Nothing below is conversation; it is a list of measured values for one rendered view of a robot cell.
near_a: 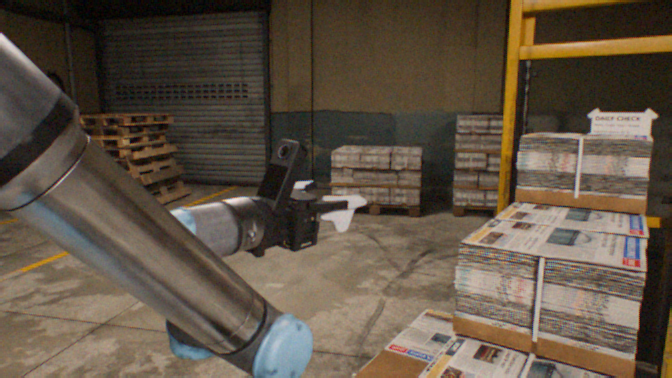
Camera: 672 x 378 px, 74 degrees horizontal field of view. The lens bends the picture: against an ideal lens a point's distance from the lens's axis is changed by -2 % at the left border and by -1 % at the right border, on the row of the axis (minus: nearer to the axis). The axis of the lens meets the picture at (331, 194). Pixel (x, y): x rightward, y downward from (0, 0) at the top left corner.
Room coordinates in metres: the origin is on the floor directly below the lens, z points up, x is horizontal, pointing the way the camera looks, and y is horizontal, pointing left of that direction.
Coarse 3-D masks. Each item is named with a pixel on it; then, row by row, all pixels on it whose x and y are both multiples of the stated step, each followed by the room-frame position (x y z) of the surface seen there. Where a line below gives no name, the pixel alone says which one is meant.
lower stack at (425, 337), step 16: (416, 320) 1.56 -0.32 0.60; (432, 320) 1.56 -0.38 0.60; (448, 320) 1.56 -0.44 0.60; (400, 336) 1.44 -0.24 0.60; (416, 336) 1.44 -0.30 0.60; (432, 336) 1.44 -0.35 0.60; (448, 336) 1.44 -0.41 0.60; (400, 352) 1.34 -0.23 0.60; (416, 352) 1.33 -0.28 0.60; (432, 352) 1.33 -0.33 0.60
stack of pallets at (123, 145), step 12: (84, 120) 6.36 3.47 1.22; (96, 120) 6.25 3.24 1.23; (108, 120) 6.31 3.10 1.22; (120, 120) 6.17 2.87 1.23; (132, 120) 6.81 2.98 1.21; (144, 120) 6.68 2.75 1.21; (168, 120) 7.18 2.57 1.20; (84, 132) 6.38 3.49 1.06; (96, 132) 6.21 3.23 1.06; (108, 132) 6.32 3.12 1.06; (120, 132) 6.14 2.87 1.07; (132, 132) 6.89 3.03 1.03; (144, 132) 6.65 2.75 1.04; (156, 132) 6.97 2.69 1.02; (108, 144) 6.30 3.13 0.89; (120, 144) 6.12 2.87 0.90; (132, 144) 6.33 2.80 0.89; (144, 144) 6.58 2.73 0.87; (168, 144) 7.22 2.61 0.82; (120, 156) 6.12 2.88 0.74; (168, 168) 7.14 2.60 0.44; (168, 180) 7.24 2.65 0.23; (156, 192) 6.78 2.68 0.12
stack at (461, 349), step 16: (464, 336) 1.02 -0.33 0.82; (448, 352) 0.94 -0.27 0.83; (464, 352) 0.94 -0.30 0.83; (480, 352) 0.94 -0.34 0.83; (496, 352) 0.94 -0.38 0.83; (512, 352) 0.94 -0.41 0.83; (528, 352) 0.94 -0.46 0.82; (432, 368) 0.87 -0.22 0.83; (448, 368) 0.87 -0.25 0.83; (464, 368) 0.87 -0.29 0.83; (480, 368) 0.87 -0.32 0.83; (496, 368) 0.87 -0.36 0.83; (512, 368) 0.87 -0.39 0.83; (528, 368) 0.87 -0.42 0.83; (544, 368) 0.87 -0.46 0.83; (560, 368) 0.87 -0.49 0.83; (576, 368) 0.87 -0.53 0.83
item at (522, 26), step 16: (512, 0) 2.05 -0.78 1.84; (512, 16) 2.05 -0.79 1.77; (528, 16) 2.09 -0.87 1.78; (512, 32) 2.05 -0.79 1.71; (528, 32) 2.08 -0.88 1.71; (512, 48) 2.05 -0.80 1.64; (512, 64) 2.04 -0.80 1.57; (512, 80) 2.04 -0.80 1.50; (528, 80) 2.08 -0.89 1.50; (512, 96) 2.04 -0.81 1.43; (512, 112) 2.04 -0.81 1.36; (512, 128) 2.03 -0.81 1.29; (512, 144) 2.03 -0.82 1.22; (512, 160) 2.04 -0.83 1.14; (512, 176) 2.04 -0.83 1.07; (512, 192) 2.04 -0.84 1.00
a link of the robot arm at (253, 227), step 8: (224, 200) 0.60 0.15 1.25; (232, 200) 0.60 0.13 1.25; (240, 200) 0.61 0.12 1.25; (248, 200) 0.61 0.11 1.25; (240, 208) 0.59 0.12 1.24; (248, 208) 0.60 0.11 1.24; (256, 208) 0.60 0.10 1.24; (240, 216) 0.58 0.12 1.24; (248, 216) 0.59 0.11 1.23; (256, 216) 0.60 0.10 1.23; (248, 224) 0.58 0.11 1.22; (256, 224) 0.59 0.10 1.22; (264, 224) 0.61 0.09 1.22; (248, 232) 0.58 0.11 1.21; (256, 232) 0.59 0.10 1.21; (248, 240) 0.59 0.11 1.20; (256, 240) 0.60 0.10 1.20; (240, 248) 0.58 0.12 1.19; (248, 248) 0.60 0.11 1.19
